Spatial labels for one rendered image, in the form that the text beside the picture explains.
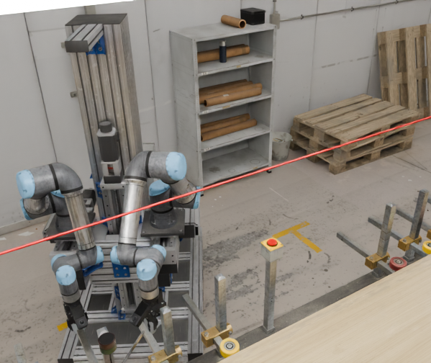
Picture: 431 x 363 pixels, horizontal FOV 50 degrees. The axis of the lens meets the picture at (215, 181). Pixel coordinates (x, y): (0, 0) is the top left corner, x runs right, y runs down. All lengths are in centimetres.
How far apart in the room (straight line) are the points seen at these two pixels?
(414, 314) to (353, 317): 27
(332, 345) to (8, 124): 309
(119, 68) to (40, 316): 202
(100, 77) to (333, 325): 155
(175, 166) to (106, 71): 64
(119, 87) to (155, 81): 216
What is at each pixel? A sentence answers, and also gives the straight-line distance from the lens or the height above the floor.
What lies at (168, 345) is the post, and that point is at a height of 93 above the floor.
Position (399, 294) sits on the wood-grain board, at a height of 90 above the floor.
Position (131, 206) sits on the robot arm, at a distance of 192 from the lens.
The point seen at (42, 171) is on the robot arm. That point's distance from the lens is 201.
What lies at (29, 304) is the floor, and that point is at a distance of 374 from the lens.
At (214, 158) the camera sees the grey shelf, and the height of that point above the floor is 14.
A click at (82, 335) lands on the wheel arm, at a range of 219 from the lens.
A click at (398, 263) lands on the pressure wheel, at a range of 250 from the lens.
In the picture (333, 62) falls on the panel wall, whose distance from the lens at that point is 578.
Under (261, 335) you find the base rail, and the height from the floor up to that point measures 70.
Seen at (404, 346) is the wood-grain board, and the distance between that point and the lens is 213.
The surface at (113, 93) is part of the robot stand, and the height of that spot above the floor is 170.
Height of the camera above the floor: 243
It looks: 30 degrees down
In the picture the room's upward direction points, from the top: 2 degrees counter-clockwise
